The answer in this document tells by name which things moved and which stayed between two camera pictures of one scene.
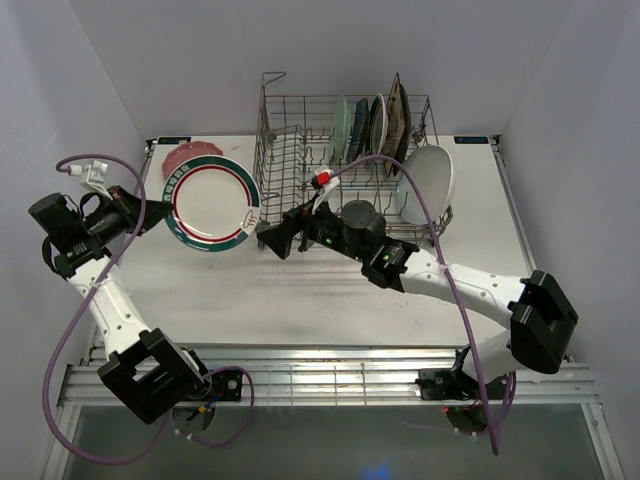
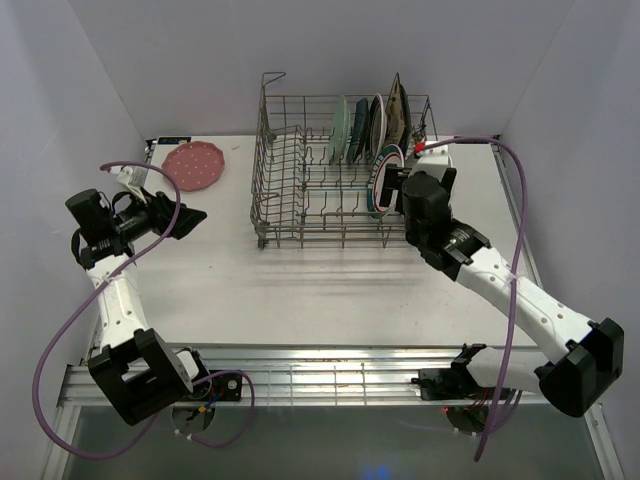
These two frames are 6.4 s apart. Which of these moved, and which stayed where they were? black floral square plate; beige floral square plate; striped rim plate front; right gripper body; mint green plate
Moved: right gripper body
Stayed: striped rim plate front; black floral square plate; beige floral square plate; mint green plate
